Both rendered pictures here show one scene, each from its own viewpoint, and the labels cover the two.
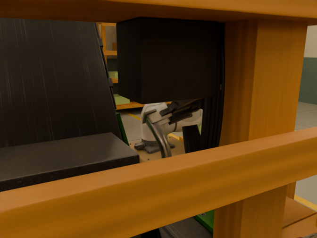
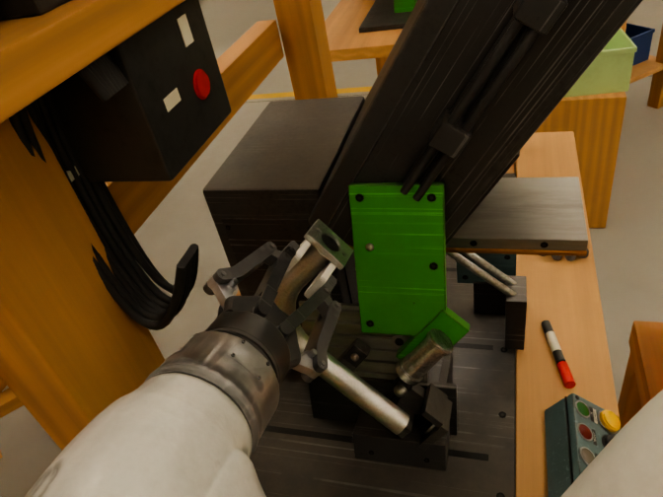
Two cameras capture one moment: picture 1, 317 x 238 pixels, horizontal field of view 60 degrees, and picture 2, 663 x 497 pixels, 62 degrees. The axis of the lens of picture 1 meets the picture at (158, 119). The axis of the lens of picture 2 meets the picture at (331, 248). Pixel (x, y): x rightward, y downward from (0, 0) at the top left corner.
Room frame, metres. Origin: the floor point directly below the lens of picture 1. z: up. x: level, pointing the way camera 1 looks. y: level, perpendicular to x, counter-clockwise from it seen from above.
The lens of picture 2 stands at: (1.18, -0.29, 1.62)
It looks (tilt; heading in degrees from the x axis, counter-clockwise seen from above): 37 degrees down; 140
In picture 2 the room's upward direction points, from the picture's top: 12 degrees counter-clockwise
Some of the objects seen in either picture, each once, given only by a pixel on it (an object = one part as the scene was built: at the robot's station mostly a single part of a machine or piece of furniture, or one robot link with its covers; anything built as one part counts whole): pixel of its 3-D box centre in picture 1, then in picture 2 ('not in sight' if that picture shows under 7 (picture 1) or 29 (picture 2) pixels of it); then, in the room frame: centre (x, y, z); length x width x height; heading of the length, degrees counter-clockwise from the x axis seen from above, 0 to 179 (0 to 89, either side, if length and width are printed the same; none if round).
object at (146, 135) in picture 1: (155, 119); not in sight; (1.56, 0.02, 1.05); 0.18 x 0.16 x 0.22; 114
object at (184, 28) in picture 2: (165, 60); (139, 86); (0.58, -0.01, 1.42); 0.17 x 0.12 x 0.15; 118
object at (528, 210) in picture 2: not in sight; (445, 214); (0.76, 0.30, 1.11); 0.39 x 0.16 x 0.03; 28
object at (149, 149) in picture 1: (151, 142); not in sight; (1.54, 0.04, 0.91); 0.22 x 0.18 x 0.06; 122
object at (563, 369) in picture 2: not in sight; (556, 352); (0.95, 0.31, 0.91); 0.13 x 0.02 x 0.02; 132
